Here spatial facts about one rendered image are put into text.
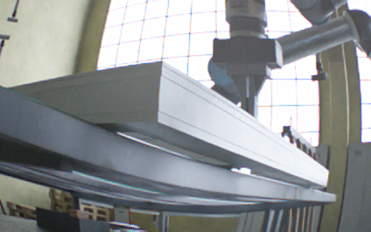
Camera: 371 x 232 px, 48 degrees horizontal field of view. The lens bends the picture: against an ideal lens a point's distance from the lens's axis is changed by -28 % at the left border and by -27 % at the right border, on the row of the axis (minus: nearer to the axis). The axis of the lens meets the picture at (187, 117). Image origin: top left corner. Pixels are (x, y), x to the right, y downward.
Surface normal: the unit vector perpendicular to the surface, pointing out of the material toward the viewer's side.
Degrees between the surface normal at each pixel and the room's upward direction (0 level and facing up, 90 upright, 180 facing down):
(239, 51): 90
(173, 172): 90
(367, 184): 90
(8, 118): 90
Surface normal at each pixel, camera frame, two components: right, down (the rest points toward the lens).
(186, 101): 0.91, -0.03
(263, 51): -0.42, -0.19
